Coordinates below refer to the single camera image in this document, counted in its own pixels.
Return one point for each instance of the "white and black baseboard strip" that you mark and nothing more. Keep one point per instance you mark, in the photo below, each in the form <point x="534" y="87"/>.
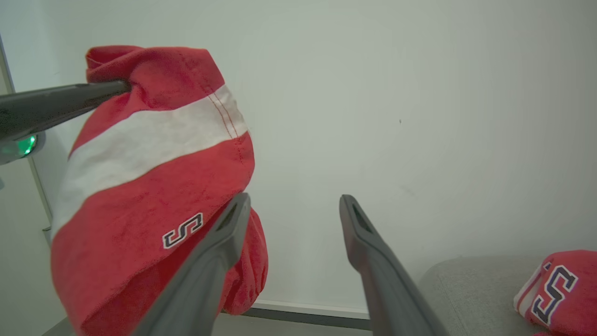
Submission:
<point x="317" y="313"/>

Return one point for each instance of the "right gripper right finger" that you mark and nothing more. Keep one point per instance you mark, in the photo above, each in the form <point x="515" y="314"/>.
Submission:
<point x="387" y="289"/>

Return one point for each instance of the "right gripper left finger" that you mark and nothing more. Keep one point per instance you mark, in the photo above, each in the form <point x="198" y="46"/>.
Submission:
<point x="205" y="275"/>

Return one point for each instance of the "grey fabric sofa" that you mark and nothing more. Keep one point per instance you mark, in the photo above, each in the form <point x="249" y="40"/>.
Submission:
<point x="471" y="294"/>

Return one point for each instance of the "red garment large letter print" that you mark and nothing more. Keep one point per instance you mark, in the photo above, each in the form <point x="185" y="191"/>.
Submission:
<point x="559" y="289"/>

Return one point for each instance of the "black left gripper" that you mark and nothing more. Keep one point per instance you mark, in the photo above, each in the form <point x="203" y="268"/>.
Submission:
<point x="18" y="147"/>

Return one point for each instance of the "red garment white stripe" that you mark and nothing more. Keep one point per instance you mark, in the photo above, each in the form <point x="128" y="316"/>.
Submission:
<point x="140" y="186"/>

